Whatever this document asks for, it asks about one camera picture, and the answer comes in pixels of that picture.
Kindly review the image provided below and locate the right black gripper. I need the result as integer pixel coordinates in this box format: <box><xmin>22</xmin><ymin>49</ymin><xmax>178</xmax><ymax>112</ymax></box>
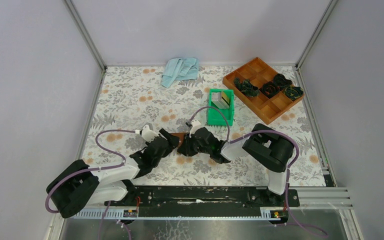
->
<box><xmin>177</xmin><ymin>131</ymin><xmax>212</xmax><ymax>157</ymax></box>

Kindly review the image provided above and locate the brown leather card holder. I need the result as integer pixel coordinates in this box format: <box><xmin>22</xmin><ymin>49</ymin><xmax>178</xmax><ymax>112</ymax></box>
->
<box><xmin>170</xmin><ymin>132</ymin><xmax>189</xmax><ymax>147</ymax></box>

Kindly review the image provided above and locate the silver credit card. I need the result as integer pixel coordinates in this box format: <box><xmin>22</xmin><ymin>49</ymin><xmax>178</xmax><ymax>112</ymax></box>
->
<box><xmin>211</xmin><ymin>92</ymin><xmax>229</xmax><ymax>109</ymax></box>

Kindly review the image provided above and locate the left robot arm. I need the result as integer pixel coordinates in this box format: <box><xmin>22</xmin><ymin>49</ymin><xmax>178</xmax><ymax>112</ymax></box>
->
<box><xmin>44</xmin><ymin>124</ymin><xmax>181</xmax><ymax>219</ymax></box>

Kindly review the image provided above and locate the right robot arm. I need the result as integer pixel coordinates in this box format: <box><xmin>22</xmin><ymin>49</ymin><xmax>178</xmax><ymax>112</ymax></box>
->
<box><xmin>177</xmin><ymin>123</ymin><xmax>298</xmax><ymax>206</ymax></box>

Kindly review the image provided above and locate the floral table mat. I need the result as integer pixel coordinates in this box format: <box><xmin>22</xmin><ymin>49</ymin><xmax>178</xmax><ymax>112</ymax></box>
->
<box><xmin>81</xmin><ymin>66</ymin><xmax>326</xmax><ymax>191</ymax></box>

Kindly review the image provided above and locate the green plastic basket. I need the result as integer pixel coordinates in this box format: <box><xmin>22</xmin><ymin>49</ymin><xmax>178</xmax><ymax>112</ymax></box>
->
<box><xmin>206</xmin><ymin>88</ymin><xmax>235</xmax><ymax>127</ymax></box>

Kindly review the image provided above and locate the dark rolled sock left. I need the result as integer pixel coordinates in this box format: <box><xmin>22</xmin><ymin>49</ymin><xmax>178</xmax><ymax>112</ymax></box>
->
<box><xmin>233</xmin><ymin>77</ymin><xmax>260</xmax><ymax>98</ymax></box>

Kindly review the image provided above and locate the dark rolled sock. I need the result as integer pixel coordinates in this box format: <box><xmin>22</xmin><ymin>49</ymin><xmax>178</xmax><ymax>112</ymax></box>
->
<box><xmin>233</xmin><ymin>77</ymin><xmax>260</xmax><ymax>98</ymax></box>
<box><xmin>272</xmin><ymin>73</ymin><xmax>293</xmax><ymax>91</ymax></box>
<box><xmin>283</xmin><ymin>85</ymin><xmax>304</xmax><ymax>101</ymax></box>
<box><xmin>259</xmin><ymin>81</ymin><xmax>280</xmax><ymax>99</ymax></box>

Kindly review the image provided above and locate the orange compartment tray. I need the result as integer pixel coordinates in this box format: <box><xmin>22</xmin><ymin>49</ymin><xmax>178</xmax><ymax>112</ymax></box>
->
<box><xmin>222</xmin><ymin>57</ymin><xmax>305</xmax><ymax>124</ymax></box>

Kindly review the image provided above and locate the light blue cloth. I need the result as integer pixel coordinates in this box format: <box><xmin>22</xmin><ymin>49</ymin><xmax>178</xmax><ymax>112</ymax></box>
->
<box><xmin>161</xmin><ymin>57</ymin><xmax>200</xmax><ymax>88</ymax></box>

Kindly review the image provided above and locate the dark rolled sock middle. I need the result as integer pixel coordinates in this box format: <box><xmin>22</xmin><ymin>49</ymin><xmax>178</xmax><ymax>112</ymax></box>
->
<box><xmin>259</xmin><ymin>81</ymin><xmax>280</xmax><ymax>99</ymax></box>

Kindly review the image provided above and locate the dark rolled sock top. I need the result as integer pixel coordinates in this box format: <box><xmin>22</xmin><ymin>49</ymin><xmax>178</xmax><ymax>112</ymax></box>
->
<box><xmin>272</xmin><ymin>73</ymin><xmax>293</xmax><ymax>91</ymax></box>

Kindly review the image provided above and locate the dark rolled sock right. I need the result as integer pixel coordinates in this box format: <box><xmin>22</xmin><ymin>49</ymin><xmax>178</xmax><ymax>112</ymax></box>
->
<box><xmin>283</xmin><ymin>85</ymin><xmax>304</xmax><ymax>101</ymax></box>

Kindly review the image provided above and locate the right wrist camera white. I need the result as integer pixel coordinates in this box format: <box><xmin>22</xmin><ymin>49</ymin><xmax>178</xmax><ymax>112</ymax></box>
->
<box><xmin>186</xmin><ymin>119</ymin><xmax>202</xmax><ymax>137</ymax></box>

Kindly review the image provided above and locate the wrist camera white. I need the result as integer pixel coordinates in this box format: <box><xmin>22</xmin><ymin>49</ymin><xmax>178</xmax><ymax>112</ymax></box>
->
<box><xmin>139</xmin><ymin>123</ymin><xmax>160</xmax><ymax>144</ymax></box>
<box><xmin>186</xmin><ymin>119</ymin><xmax>202</xmax><ymax>137</ymax></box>

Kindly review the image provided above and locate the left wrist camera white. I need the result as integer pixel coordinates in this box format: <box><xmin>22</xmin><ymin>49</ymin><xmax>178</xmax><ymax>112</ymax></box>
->
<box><xmin>139</xmin><ymin>123</ymin><xmax>160</xmax><ymax>144</ymax></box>

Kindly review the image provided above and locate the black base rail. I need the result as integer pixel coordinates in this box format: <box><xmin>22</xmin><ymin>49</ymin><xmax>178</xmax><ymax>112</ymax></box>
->
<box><xmin>104</xmin><ymin>185</ymin><xmax>300</xmax><ymax>218</ymax></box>

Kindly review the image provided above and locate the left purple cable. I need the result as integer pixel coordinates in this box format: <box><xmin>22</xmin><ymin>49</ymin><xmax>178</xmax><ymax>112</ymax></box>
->
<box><xmin>44</xmin><ymin>129</ymin><xmax>143</xmax><ymax>215</ymax></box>

